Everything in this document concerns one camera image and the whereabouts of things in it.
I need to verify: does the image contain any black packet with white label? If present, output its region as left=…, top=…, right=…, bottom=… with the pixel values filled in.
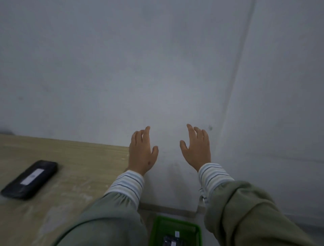
left=162, top=235, right=183, bottom=246

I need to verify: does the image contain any person's right hand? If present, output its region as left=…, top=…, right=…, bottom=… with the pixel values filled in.
left=180, top=124, right=211, bottom=173

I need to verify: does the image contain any person's left hand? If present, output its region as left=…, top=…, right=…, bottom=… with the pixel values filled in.
left=128, top=126, right=159, bottom=176

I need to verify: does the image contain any person's left forearm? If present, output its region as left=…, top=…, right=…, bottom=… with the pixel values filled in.
left=52, top=170, right=148, bottom=246

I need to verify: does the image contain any green plastic basket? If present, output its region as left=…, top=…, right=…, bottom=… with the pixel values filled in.
left=149, top=215, right=203, bottom=246

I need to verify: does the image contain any person's right forearm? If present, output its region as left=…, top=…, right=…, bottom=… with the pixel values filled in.
left=198, top=163, right=318, bottom=246

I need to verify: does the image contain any black device with white label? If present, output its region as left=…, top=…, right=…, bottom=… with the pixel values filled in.
left=1, top=160, right=59, bottom=201

